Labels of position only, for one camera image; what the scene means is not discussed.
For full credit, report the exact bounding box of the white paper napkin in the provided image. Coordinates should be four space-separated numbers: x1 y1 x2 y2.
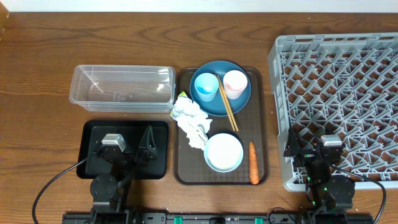
170 97 213 151

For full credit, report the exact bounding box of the light blue bowl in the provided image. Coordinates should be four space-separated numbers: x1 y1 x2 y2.
203 133 244 173

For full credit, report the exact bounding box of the yellow foil snack wrapper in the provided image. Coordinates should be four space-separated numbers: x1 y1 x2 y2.
178 91 188 98

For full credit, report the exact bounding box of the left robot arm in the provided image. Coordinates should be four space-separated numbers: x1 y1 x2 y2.
90 126 158 213

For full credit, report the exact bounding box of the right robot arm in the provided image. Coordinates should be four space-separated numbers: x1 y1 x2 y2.
284 128 355 214

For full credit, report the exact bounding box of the grey dishwasher rack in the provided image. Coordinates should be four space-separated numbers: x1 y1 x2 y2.
268 33 397 192

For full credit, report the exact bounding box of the black plastic tray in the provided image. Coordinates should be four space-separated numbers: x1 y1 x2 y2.
78 120 169 179

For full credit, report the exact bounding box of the orange carrot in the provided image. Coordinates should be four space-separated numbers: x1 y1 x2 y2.
249 141 259 185

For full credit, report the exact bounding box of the brown serving tray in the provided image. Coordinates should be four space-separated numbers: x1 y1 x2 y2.
174 67 269 185

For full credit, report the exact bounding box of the wooden chopstick right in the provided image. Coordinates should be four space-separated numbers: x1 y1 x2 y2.
217 74 239 133

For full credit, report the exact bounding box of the wooden chopstick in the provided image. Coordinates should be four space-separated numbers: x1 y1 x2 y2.
216 75 237 133
217 74 239 133

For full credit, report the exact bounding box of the clear plastic bin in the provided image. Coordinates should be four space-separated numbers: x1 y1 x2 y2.
69 65 175 113

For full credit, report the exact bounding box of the light blue cup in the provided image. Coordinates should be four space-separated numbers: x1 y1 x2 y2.
194 73 219 102

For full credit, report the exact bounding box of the pink cup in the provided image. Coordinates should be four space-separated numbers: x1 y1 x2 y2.
223 70 248 100

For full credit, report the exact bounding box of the dark blue plate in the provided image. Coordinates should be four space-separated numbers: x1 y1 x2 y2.
190 60 251 116

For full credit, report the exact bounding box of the wooden chopstick left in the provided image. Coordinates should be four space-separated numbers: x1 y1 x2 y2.
216 75 237 133

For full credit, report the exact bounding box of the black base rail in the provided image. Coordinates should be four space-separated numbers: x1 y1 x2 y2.
62 212 374 224

